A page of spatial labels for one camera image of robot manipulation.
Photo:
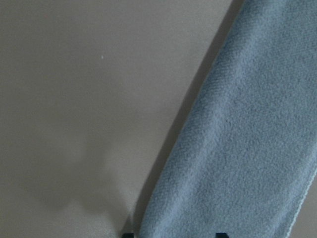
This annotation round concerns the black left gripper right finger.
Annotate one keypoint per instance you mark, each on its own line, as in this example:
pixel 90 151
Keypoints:
pixel 221 235

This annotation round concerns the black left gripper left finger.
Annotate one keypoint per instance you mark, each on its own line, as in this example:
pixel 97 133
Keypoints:
pixel 127 235

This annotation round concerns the pink grey microfibre towel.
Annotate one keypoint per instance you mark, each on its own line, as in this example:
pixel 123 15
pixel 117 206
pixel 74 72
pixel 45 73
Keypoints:
pixel 247 154

